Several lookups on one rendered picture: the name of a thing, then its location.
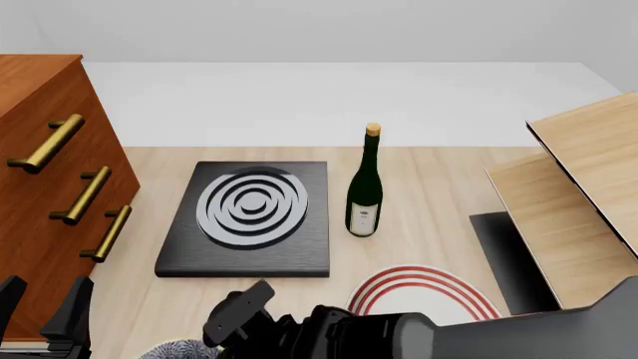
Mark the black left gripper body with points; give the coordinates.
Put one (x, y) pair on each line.
(45, 351)

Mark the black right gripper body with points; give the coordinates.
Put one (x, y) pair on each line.
(279, 336)

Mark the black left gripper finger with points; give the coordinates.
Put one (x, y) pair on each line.
(11, 295)
(75, 314)

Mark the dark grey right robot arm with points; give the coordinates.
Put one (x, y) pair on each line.
(498, 336)

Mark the flat black stove plate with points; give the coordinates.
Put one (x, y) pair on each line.
(249, 254)

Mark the patterned black and white bowl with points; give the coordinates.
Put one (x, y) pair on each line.
(174, 350)

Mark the white plate with red rings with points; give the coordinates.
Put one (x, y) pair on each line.
(423, 295)

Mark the dark green wine bottle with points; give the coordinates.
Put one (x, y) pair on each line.
(365, 190)

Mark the brown wooden cabinet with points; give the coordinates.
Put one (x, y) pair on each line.
(35, 97)

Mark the pale wooden wine rack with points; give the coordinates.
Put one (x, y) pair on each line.
(558, 209)

